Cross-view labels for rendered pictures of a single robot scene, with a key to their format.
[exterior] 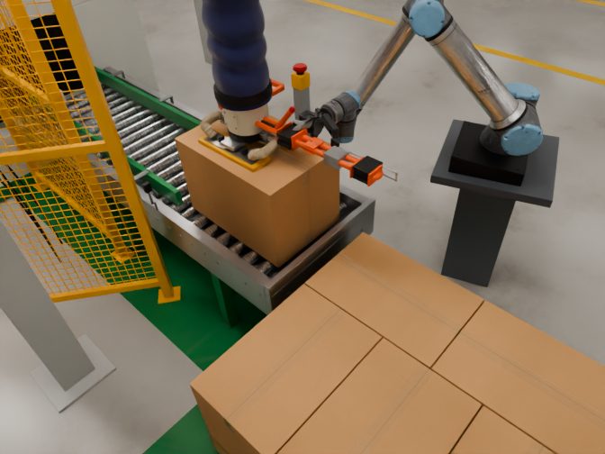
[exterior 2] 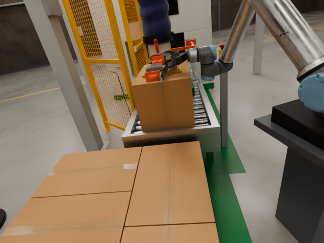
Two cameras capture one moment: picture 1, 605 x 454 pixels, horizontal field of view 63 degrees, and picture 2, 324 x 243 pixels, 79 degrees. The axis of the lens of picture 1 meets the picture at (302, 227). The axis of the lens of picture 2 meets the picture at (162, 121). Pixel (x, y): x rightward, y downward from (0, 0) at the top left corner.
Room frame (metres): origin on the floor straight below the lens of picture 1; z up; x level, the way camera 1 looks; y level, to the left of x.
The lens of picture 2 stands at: (0.74, -1.01, 1.33)
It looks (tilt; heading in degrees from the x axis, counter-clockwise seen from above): 28 degrees down; 53
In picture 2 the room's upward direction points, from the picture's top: 10 degrees counter-clockwise
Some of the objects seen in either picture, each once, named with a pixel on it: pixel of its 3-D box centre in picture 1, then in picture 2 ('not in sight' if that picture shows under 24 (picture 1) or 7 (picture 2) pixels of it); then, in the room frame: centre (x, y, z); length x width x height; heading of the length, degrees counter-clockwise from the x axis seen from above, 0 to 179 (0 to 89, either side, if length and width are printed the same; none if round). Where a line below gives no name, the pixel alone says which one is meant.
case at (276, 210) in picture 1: (259, 180); (167, 93); (1.75, 0.18, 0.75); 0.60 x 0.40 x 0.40; 44
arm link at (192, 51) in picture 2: (330, 112); (192, 55); (1.74, -0.14, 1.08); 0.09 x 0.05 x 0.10; 45
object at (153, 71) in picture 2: (365, 171); (153, 74); (1.34, -0.23, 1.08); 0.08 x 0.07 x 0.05; 46
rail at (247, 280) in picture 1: (118, 187); (146, 92); (2.10, 0.97, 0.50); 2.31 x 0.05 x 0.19; 45
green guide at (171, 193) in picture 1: (87, 143); not in sight; (2.39, 1.18, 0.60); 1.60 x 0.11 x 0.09; 45
